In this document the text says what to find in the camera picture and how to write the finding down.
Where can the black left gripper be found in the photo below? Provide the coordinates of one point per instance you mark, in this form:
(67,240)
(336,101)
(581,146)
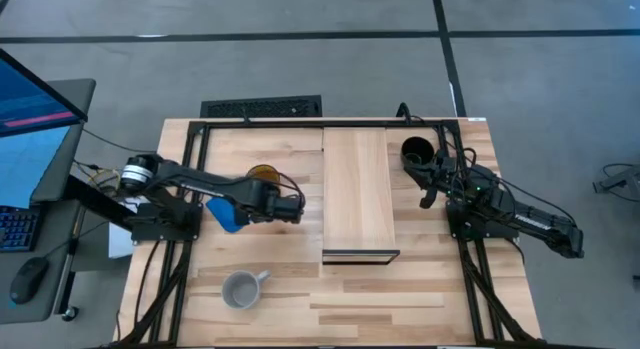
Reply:
(285,209)

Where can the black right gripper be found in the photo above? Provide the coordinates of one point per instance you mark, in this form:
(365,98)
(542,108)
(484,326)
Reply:
(440,171)

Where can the amber glass mug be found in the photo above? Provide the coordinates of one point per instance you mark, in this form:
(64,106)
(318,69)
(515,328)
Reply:
(263,173)

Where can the grey patterned ceramic mug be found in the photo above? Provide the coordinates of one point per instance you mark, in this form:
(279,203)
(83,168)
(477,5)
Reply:
(240,289)

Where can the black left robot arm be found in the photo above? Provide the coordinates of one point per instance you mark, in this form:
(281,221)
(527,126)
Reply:
(200,181)

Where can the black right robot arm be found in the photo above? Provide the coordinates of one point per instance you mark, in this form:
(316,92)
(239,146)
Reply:
(540,224)

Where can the black mug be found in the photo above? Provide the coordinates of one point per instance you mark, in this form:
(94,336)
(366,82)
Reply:
(417,144)

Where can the blue folded cloth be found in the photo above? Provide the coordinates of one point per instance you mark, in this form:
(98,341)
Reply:
(225,216)

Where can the small white table label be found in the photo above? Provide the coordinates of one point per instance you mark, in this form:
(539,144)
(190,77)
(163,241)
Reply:
(476,119)

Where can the black keyboard on floor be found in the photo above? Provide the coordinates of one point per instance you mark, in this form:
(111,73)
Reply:
(260,108)

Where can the white paper sheet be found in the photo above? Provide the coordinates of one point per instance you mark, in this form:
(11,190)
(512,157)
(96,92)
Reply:
(119,244)

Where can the black desk support beam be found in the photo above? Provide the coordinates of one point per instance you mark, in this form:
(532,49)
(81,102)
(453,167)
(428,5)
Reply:
(95,199)

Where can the grey desk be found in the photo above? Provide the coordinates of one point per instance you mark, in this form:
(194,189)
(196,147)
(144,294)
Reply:
(55,179)

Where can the black caster wheel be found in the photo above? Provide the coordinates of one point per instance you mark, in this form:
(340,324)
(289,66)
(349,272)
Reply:
(70,314)

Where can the black computer mouse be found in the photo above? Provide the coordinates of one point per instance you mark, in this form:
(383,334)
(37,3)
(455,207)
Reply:
(27,281)

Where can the backlit computer keyboard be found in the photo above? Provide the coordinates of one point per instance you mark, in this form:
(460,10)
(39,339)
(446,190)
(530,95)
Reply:
(17,229)

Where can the computer monitor lit blue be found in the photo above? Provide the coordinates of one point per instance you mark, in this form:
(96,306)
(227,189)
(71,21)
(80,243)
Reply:
(30,104)

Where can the wooden shelf with black frame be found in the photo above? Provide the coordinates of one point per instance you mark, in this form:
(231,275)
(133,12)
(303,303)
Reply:
(357,189)

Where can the black aluminium table frame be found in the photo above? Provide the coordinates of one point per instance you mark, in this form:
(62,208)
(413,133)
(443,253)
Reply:
(350,124)

